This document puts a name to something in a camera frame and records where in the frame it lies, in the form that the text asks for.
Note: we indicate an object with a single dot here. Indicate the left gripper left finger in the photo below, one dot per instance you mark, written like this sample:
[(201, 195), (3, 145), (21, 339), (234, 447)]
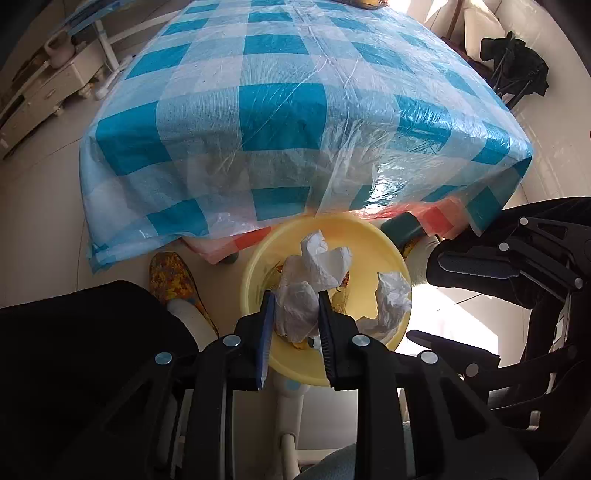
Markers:
[(200, 435)]

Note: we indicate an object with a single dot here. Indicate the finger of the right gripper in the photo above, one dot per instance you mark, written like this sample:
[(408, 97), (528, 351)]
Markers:
[(467, 360), (485, 272)]

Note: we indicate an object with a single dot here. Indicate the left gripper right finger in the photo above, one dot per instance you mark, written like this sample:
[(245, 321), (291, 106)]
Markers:
[(416, 417)]

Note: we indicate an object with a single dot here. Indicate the small white tissue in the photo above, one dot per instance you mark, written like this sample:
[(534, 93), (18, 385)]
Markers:
[(393, 303)]

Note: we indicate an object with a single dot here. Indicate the yellow floral slipper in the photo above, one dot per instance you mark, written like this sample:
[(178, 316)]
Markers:
[(169, 278)]

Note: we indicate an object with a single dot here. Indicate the wooden chair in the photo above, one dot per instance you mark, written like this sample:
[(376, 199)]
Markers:
[(453, 27)]

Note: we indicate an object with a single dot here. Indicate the white chair cushion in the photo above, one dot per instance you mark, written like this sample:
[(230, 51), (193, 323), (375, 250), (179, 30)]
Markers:
[(478, 25)]

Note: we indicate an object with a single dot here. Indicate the blue checkered tablecloth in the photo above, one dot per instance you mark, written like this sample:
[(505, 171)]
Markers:
[(239, 115)]

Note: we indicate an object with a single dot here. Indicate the cream TV cabinet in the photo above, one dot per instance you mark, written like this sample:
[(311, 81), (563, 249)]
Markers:
[(45, 90)]

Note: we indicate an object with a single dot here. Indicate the pink kettlebell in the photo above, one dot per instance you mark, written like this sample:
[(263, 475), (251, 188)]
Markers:
[(59, 49)]

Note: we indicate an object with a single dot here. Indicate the blue adjustable study desk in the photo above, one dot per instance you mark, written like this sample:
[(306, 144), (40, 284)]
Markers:
[(90, 14)]

